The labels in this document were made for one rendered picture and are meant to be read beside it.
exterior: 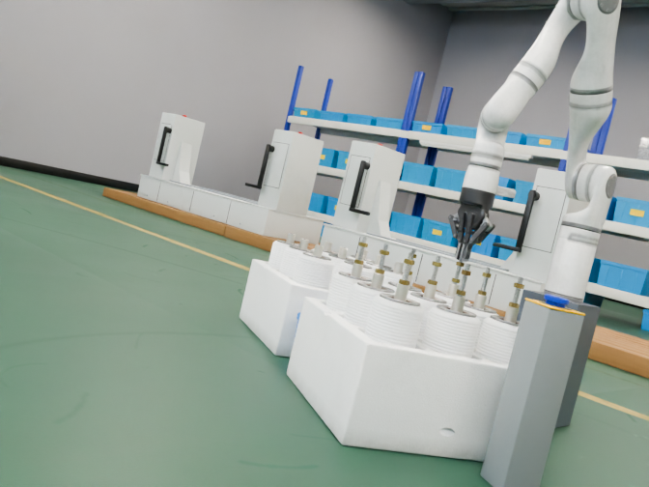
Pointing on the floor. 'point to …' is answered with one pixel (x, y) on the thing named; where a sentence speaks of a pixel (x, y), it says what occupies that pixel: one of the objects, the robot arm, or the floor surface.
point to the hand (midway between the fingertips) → (463, 252)
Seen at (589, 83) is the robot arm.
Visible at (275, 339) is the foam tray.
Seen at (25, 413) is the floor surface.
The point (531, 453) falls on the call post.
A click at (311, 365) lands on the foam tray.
